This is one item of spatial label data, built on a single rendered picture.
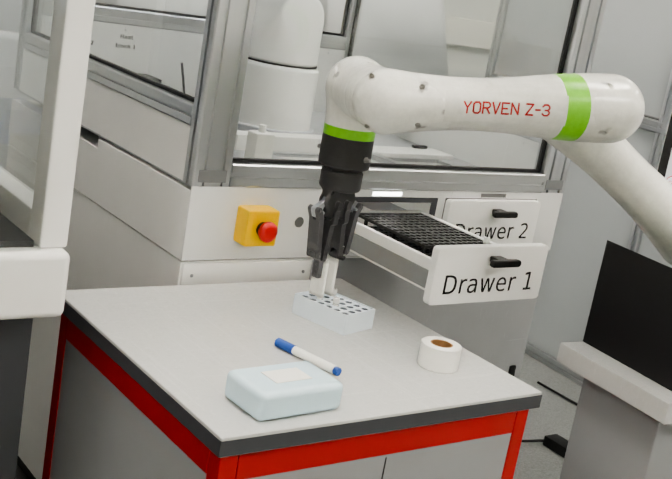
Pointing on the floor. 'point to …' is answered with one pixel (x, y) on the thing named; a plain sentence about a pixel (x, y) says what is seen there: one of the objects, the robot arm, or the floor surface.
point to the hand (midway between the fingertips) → (323, 276)
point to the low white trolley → (176, 390)
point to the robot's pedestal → (616, 420)
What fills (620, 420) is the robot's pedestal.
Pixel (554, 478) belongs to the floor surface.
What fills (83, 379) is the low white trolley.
